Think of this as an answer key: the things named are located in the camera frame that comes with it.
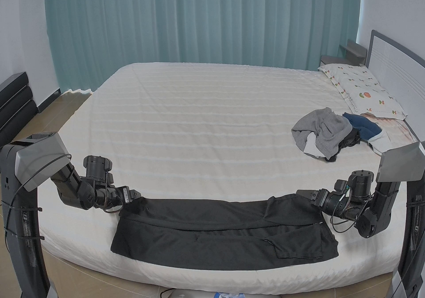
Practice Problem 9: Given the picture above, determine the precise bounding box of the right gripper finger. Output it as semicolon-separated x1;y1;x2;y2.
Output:
296;189;321;204

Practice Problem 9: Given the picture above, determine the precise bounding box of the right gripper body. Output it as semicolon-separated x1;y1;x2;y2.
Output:
313;189;343;218

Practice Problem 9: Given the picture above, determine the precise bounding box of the black T-shirt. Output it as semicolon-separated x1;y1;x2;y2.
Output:
110;192;339;271

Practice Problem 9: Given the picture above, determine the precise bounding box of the pile of clothes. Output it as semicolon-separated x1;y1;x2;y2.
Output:
291;108;394;162

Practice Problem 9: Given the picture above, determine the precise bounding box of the white printed pillow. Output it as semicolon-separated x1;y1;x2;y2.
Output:
318;64;408;120

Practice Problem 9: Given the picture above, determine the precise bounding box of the bed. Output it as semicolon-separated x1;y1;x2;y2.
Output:
33;29;425;285

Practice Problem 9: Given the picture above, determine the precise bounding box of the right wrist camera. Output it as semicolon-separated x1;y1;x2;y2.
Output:
334;179;350;195

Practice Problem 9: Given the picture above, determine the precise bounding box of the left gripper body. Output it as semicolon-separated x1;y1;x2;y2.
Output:
112;185;134;208

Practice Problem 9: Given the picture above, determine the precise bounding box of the grey bedside table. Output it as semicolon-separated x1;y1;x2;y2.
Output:
320;39;367;66

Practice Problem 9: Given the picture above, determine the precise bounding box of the blue-green curtain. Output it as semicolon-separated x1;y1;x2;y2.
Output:
45;0;362;93

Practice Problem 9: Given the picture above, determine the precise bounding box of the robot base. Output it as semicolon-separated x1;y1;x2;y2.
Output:
173;288;248;298

